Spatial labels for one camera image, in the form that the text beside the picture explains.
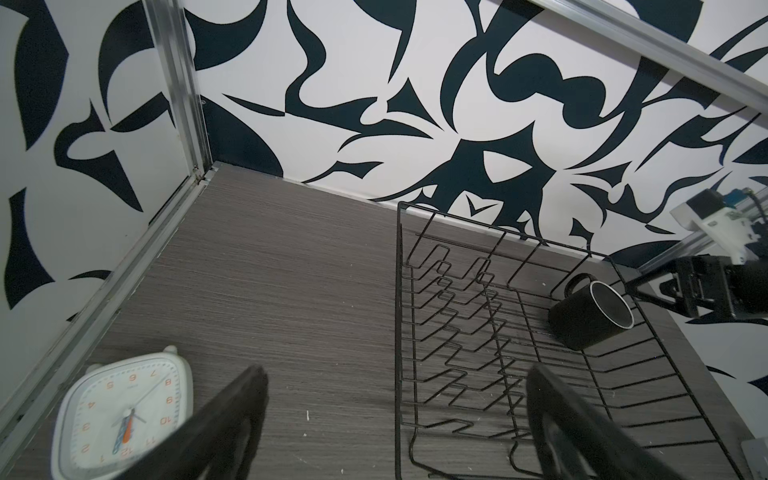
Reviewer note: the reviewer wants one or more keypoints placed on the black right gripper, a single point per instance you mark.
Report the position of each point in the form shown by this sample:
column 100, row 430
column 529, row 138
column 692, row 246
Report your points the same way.
column 735, row 292

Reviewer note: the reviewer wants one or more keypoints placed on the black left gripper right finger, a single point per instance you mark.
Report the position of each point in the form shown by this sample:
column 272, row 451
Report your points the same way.
column 574, row 441

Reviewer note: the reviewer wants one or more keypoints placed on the black mug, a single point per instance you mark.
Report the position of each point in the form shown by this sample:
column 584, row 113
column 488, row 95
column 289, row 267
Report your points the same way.
column 590, row 313

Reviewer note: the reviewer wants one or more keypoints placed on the white square alarm clock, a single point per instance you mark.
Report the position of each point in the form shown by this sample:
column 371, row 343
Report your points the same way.
column 117, row 413

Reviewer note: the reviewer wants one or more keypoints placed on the black wire dish rack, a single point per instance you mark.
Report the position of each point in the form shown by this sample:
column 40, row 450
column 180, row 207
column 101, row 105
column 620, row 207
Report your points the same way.
column 471, row 307

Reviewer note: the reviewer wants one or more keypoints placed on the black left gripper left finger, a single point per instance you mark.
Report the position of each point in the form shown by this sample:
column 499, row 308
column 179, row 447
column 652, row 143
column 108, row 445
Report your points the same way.
column 220, row 441

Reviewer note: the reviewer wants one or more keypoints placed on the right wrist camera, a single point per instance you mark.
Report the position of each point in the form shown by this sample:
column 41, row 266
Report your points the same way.
column 729, row 228

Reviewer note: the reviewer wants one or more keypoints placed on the white digital thermometer display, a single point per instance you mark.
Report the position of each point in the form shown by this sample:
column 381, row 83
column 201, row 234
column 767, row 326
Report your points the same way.
column 756, row 454

